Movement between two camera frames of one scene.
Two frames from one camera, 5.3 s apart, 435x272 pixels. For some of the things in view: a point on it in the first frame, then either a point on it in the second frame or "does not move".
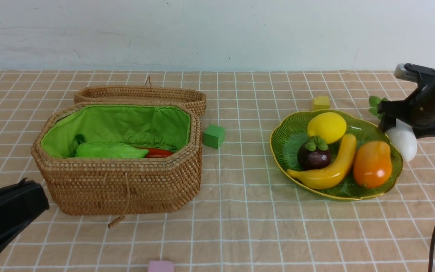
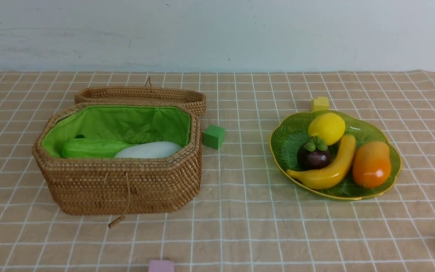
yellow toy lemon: x=329 y=126 does not move
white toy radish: x=401 y=138 → x=157 y=149
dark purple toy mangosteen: x=315 y=155 does not move
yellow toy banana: x=330 y=176 does not move
